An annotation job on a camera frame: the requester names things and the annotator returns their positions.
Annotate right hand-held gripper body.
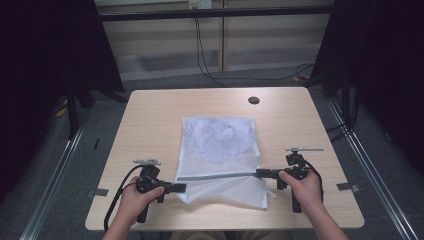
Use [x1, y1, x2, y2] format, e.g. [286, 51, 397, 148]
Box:
[276, 147, 325, 214]

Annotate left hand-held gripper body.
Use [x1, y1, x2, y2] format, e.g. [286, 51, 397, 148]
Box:
[133, 159, 168, 224]

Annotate white mesh laundry bag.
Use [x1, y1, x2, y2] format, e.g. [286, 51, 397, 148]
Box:
[174, 115, 278, 210]

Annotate person's right hand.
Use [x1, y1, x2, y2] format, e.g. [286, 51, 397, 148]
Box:
[278, 169, 325, 218]

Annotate person's left hand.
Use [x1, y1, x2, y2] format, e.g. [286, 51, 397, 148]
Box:
[116, 176, 166, 228]

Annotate grey tape strip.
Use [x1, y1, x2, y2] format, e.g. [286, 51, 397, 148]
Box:
[335, 182, 361, 194]
[87, 188, 110, 198]

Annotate white garment inside bag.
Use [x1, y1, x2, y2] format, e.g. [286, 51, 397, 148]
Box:
[182, 116, 258, 163]

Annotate black metal stand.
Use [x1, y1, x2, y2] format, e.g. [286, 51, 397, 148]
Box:
[328, 71, 360, 133]
[64, 79, 130, 141]

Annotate yellow floor item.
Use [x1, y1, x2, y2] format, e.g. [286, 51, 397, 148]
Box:
[54, 95, 68, 118]

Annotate black curtain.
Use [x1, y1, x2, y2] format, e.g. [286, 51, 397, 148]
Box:
[308, 0, 424, 176]
[0, 0, 126, 204]

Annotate black horizontal bar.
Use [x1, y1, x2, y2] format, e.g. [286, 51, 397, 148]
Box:
[99, 5, 335, 23]

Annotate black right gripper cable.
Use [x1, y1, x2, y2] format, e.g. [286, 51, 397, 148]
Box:
[301, 159, 325, 203]

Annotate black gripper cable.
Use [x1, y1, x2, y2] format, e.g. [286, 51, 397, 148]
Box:
[301, 159, 325, 203]
[103, 164, 145, 233]

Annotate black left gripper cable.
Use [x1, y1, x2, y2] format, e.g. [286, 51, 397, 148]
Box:
[103, 164, 145, 233]

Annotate black floor cables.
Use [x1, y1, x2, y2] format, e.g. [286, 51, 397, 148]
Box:
[325, 122, 350, 143]

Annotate metal floor rail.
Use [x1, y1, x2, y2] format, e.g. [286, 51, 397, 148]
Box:
[325, 98, 420, 240]
[19, 121, 88, 240]

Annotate black wall cable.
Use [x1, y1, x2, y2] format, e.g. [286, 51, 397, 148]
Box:
[196, 16, 316, 83]
[194, 16, 234, 89]

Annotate white wall outlet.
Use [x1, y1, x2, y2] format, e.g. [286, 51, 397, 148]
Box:
[188, 0, 213, 10]

